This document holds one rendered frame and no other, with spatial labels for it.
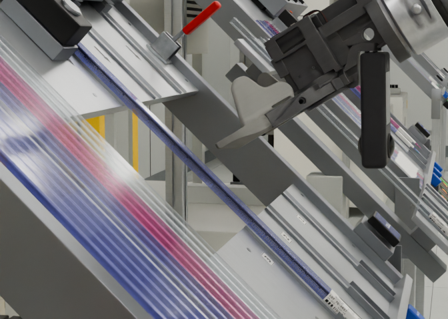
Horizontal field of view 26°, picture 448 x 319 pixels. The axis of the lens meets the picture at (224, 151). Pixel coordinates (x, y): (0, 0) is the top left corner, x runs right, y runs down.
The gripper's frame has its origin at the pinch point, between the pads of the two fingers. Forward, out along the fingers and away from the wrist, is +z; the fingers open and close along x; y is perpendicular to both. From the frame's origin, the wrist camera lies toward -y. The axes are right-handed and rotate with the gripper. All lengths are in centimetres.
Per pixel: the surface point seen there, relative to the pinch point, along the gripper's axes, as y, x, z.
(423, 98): -33, -771, 26
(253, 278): -11.7, 10.8, 2.4
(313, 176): -10, -59, 6
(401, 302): -25.7, -15.8, -3.5
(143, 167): 31, -516, 192
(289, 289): -15.0, 5.2, 1.6
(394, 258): -24.0, -36.1, -2.1
